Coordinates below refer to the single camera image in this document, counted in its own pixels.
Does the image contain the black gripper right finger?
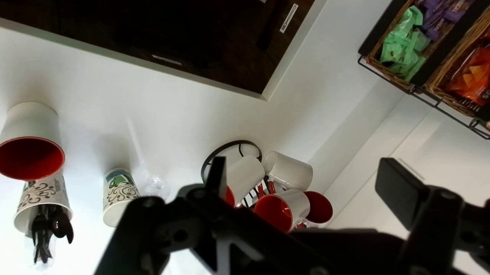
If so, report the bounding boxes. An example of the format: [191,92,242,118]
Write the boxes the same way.
[373,156,490,275]

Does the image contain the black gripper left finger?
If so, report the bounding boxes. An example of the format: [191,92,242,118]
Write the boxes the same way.
[93,154,242,275]

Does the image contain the white mug red interior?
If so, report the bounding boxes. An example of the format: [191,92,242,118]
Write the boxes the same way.
[251,188,312,234]
[223,154,266,208]
[304,189,333,226]
[263,150,314,192]
[0,101,67,183]

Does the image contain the clear plastic cup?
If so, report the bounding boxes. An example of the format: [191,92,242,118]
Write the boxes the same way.
[136,170,173,202]

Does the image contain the small patterned paper cup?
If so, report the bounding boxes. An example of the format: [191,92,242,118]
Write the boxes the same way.
[101,167,140,229]

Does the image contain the large patterned paper cup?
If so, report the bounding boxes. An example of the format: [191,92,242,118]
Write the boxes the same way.
[12,173,73,241]

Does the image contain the black plastic utensils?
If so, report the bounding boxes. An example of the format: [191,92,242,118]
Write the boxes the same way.
[30,203,75,266]

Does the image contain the wicker basket with red bags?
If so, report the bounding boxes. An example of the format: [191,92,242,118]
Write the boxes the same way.
[424,21,490,119]

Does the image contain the red Doritos chips bag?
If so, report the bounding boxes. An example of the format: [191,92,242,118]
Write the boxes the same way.
[442,43,490,107]

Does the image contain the green snack packet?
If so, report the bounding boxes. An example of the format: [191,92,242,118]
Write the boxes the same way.
[392,5,428,43]
[378,29,425,82]

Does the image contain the wicker basket with small packets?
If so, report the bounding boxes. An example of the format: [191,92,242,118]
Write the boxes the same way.
[358,0,490,96]

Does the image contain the dark wood cabinet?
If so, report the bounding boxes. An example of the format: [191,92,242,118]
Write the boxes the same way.
[0,0,318,101]

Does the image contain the purple snack packet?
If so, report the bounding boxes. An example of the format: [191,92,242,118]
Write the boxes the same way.
[416,0,451,41]
[442,0,479,24]

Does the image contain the black wire shelf frame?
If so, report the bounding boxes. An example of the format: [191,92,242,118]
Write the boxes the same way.
[356,52,490,142]

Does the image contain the black wire mug rack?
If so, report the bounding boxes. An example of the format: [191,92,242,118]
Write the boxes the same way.
[199,139,265,205]

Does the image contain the silver drawer handle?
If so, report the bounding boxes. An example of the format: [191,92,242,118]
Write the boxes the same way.
[278,2,300,35]
[150,53,183,67]

